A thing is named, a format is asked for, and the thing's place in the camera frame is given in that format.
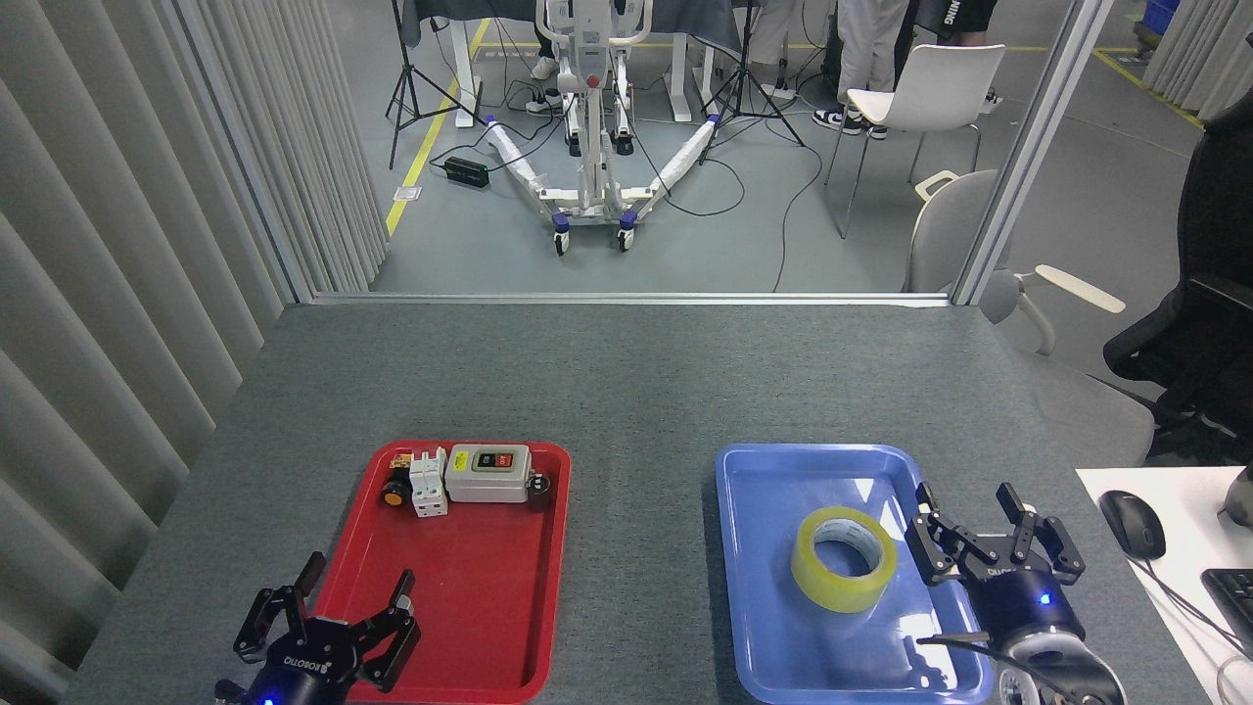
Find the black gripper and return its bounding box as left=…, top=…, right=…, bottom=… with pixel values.
left=903, top=482, right=1087, bottom=650
left=232, top=550, right=423, bottom=705

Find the yellow tape roll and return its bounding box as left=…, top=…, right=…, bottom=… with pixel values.
left=790, top=505, right=899, bottom=615

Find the black computer mouse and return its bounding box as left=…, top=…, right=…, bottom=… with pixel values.
left=1098, top=490, right=1168, bottom=563

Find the red plastic tray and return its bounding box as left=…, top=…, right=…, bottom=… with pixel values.
left=313, top=441, right=573, bottom=705

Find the white circuit breaker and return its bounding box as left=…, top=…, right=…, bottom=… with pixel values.
left=409, top=448, right=450, bottom=518

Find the white desk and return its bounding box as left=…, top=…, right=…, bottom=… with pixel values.
left=1075, top=466, right=1253, bottom=705

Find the blue plastic tray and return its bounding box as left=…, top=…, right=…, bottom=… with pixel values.
left=715, top=443, right=996, bottom=705

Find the black keyboard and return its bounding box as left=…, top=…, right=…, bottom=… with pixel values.
left=1201, top=568, right=1253, bottom=653

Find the grey rounded monitor base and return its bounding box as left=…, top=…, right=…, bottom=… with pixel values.
left=1218, top=465, right=1253, bottom=526

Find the black office chair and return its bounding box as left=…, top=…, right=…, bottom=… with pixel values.
left=1102, top=93, right=1253, bottom=467

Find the grey beige armchair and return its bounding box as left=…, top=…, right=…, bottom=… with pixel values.
left=902, top=169, right=1157, bottom=470

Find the white plastic chair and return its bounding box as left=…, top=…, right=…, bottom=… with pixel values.
left=824, top=43, right=1007, bottom=241

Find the person in grey trousers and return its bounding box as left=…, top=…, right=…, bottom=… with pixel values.
left=812, top=0, right=913, bottom=137

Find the person in black shirt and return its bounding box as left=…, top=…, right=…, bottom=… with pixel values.
left=915, top=0, right=998, bottom=52

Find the black tripod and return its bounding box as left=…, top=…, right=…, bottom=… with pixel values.
left=385, top=0, right=488, bottom=171
left=698, top=0, right=807, bottom=166

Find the white wheeled stand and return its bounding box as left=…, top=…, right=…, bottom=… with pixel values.
left=484, top=0, right=723, bottom=259

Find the blue storage bin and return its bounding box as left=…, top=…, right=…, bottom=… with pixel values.
left=1135, top=0, right=1182, bottom=52

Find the person in light trousers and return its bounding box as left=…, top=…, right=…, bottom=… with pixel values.
left=749, top=0, right=806, bottom=105

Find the person with white shoe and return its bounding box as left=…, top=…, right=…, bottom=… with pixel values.
left=531, top=20, right=562, bottom=82

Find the black mouse cable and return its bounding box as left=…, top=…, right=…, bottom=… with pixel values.
left=1136, top=556, right=1253, bottom=659

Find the grey push button switch box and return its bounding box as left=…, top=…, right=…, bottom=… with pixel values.
left=444, top=445, right=534, bottom=505

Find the long black floor cable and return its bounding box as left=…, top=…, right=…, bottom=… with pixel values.
left=770, top=135, right=826, bottom=294

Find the silver aluminium post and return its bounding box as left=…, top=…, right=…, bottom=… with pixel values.
left=951, top=0, right=1116, bottom=307

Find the silver aluminium rail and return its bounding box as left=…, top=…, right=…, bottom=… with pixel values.
left=310, top=291, right=956, bottom=309

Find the looped black floor cable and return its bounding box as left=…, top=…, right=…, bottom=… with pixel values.
left=626, top=155, right=747, bottom=219

